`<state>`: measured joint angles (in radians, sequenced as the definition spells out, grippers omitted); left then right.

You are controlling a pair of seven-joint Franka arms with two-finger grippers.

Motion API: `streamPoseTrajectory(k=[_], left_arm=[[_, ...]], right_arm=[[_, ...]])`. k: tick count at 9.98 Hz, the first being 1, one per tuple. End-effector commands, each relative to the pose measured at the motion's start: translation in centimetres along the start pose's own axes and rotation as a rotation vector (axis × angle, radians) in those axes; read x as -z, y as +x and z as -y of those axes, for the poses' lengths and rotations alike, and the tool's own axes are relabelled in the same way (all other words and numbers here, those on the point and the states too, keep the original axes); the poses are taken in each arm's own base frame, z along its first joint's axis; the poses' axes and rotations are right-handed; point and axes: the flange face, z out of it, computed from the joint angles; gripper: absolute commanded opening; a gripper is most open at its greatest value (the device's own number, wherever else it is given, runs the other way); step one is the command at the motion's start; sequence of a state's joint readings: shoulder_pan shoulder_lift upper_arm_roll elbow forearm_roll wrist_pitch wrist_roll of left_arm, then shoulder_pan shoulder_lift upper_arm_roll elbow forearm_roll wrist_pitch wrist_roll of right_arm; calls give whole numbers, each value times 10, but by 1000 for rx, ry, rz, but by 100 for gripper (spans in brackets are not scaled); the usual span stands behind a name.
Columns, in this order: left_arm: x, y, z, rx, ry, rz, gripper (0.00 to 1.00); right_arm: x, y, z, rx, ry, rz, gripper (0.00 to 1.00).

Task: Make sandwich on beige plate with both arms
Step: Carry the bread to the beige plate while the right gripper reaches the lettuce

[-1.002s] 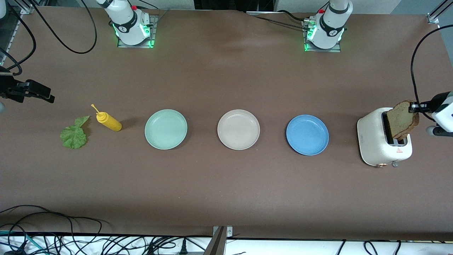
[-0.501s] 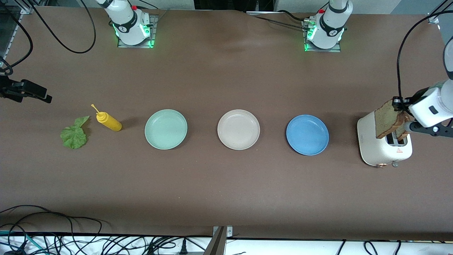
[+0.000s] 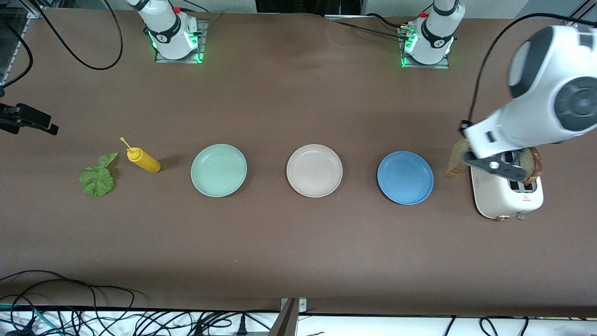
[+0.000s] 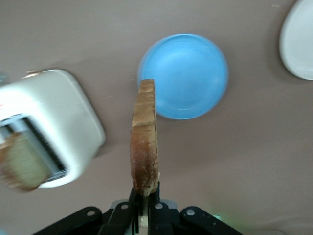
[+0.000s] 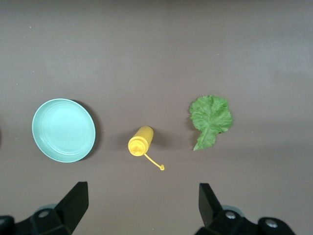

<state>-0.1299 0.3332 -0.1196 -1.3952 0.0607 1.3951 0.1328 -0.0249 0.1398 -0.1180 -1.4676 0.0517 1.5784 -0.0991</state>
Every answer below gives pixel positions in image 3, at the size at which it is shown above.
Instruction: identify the brown crust bread slice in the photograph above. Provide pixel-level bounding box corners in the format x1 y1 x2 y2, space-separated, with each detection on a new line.
444 137 471 181
523 146 543 185

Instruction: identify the green lettuce leaf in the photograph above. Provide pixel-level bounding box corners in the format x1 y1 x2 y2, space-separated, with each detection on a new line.
79 153 119 197

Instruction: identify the yellow squeeze bottle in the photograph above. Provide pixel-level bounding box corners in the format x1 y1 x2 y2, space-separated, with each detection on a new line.
119 137 161 174

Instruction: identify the blue round plate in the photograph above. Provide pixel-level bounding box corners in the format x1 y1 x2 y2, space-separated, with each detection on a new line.
377 151 434 205

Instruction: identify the beige round plate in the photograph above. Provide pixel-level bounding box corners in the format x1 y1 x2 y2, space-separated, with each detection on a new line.
286 144 343 198

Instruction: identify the mint green round plate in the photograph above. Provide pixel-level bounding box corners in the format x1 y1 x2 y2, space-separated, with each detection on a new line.
190 144 248 198

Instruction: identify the white two-slot toaster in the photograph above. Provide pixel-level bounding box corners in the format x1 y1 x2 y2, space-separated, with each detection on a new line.
470 159 545 222

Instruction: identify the dark background box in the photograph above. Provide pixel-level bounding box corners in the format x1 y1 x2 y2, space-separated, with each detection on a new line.
256 0 362 14

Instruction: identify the black curved cable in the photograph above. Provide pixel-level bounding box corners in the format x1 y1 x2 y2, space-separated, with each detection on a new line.
0 19 34 96

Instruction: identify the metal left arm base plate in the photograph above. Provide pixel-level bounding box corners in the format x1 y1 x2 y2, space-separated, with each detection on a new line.
398 26 451 70

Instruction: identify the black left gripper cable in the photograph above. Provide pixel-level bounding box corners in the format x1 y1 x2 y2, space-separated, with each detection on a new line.
468 13 597 123

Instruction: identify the aluminium frame rail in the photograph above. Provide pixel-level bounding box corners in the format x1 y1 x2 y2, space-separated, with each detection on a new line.
562 0 597 28
0 0 47 84

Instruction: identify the black looping cable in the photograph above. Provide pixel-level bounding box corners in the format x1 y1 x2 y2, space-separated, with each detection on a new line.
28 0 124 71

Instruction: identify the thin black base cable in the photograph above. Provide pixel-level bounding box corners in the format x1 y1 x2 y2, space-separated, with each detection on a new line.
333 13 406 40

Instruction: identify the long black floor cable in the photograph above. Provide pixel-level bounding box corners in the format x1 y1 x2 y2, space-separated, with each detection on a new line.
0 270 136 336

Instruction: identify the teal cable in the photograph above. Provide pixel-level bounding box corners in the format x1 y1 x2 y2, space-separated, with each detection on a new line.
0 303 63 336

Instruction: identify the grey metal post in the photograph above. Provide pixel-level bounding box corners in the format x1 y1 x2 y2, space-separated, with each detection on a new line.
268 297 307 336

